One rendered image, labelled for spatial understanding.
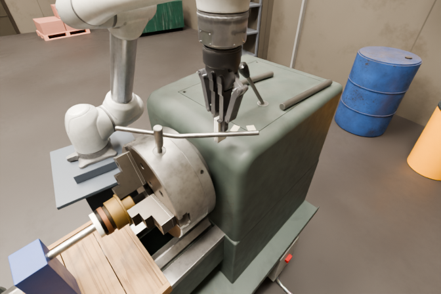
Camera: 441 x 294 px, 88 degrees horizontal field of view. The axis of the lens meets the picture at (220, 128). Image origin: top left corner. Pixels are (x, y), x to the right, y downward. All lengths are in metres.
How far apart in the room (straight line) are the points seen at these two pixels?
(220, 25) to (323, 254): 1.74
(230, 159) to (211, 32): 0.32
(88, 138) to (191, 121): 0.67
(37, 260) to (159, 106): 0.49
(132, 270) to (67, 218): 1.48
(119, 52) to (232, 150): 0.64
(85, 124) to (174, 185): 0.72
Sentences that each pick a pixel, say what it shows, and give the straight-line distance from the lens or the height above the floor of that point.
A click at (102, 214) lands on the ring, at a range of 0.68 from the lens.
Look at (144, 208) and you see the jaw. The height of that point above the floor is 1.10.
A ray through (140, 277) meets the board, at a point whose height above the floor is 0.89.
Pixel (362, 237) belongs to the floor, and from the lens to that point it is 2.12.
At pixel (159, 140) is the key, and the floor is 1.28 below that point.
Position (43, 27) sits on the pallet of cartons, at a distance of 7.36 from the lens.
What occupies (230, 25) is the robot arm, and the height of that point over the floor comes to 1.55.
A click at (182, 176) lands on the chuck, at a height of 1.19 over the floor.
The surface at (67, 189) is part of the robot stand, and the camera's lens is 1.34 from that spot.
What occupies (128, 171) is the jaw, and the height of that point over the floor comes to 1.16.
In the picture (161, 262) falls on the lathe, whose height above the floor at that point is 0.86.
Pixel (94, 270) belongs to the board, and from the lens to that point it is 0.89.
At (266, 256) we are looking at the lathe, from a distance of 1.22.
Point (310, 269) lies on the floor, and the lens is 1.86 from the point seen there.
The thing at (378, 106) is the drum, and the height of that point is 0.40.
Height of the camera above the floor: 1.64
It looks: 37 degrees down
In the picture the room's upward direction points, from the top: straight up
